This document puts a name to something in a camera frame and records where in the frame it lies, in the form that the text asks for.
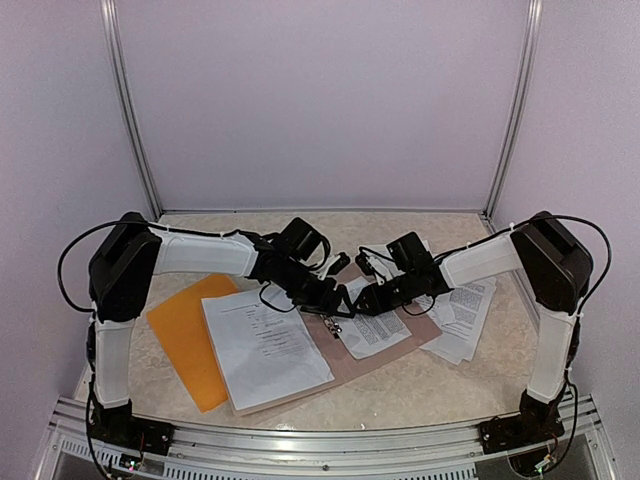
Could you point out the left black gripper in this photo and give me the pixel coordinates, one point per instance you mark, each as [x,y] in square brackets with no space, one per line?
[323,304]

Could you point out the white printed sheet back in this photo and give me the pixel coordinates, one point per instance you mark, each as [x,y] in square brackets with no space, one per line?
[383,250]

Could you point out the aluminium frame post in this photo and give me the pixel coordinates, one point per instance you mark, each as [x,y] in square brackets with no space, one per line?
[116,57]
[517,108]

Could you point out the pink-brown file folder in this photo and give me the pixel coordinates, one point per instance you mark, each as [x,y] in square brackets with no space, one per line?
[345,368]

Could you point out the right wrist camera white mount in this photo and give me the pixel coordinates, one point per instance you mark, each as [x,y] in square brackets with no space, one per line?
[371,265]

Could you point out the metal folder clip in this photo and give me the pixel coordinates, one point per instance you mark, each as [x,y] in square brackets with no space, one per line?
[332,326]

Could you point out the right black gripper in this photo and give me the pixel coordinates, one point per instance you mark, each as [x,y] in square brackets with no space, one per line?
[375,302]

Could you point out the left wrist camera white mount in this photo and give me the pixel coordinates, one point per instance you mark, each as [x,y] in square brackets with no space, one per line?
[334,265]

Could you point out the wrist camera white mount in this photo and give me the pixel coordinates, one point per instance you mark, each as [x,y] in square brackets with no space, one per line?
[371,265]
[334,265]

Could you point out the orange folder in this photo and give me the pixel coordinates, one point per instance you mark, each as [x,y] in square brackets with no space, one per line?
[180,327]

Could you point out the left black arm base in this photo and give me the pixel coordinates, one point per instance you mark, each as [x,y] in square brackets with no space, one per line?
[118,426]

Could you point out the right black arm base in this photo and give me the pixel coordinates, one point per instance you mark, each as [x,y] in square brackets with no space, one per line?
[520,430]

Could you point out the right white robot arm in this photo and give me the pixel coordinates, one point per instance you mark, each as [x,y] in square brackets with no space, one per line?
[558,269]

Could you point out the white printed sheet dense text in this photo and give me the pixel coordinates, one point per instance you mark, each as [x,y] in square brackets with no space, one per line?
[458,341]

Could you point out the right aluminium frame post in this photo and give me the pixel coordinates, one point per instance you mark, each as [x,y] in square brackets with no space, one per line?
[517,108]

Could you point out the left aluminium frame post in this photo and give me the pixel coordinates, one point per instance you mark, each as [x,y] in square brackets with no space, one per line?
[116,57]

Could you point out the white sheet dense English text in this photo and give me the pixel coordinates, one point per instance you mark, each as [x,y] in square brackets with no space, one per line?
[365,336]

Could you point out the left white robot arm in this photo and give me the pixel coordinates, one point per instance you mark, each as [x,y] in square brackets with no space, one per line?
[136,250]

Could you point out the white printed sheet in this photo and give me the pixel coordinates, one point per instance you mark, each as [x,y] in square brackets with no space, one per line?
[438,309]
[383,250]
[265,356]

